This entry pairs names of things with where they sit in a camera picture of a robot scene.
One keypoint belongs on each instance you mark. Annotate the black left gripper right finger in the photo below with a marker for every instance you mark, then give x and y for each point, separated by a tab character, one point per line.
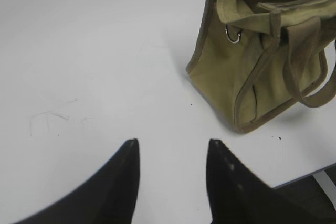
236	195

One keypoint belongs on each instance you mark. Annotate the olive yellow canvas bag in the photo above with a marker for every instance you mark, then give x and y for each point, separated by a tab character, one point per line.
256	58

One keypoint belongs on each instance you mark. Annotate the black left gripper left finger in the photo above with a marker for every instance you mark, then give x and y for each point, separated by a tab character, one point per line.
108	196

